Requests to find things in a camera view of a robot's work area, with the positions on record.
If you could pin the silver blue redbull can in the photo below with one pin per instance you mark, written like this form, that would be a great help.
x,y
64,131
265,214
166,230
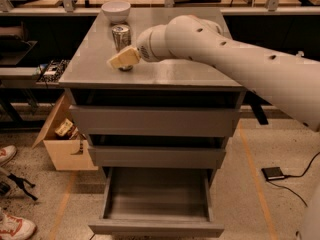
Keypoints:
x,y
121,35

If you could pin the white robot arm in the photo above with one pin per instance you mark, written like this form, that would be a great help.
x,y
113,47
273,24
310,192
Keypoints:
x,y
289,82

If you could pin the grey top drawer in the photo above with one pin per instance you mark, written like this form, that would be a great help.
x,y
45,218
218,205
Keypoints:
x,y
155,121

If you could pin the grey drawer cabinet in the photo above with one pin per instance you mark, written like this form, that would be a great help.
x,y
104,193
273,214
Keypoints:
x,y
90,81

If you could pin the grey middle drawer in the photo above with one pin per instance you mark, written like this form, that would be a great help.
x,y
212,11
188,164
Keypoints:
x,y
199,158

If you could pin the grey open bottom drawer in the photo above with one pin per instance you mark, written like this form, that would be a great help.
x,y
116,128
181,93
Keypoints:
x,y
162,202

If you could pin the white ceramic bowl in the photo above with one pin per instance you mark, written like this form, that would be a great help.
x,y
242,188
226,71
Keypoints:
x,y
116,11

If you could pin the patterned notebook on shelf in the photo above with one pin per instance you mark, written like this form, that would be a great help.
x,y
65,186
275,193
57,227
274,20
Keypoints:
x,y
51,72

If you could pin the snack packet in box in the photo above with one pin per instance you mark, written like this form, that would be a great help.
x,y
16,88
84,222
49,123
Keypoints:
x,y
65,128

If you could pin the open cardboard box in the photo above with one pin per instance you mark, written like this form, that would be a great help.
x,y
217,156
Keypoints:
x,y
65,154

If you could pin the upper white red sneaker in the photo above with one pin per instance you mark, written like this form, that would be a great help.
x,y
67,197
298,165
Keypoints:
x,y
7,153

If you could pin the white red sneaker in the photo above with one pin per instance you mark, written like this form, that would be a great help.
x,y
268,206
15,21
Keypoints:
x,y
15,228
7,153

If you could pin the black tripod leg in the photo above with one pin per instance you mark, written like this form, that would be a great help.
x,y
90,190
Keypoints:
x,y
20,182

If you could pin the black foot pedal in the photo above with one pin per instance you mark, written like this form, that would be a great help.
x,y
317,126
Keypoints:
x,y
273,173

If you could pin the lower white red sneaker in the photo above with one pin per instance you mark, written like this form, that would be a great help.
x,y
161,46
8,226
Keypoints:
x,y
15,228

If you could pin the grey metal shelf rail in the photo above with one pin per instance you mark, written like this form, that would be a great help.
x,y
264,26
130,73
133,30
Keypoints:
x,y
23,78

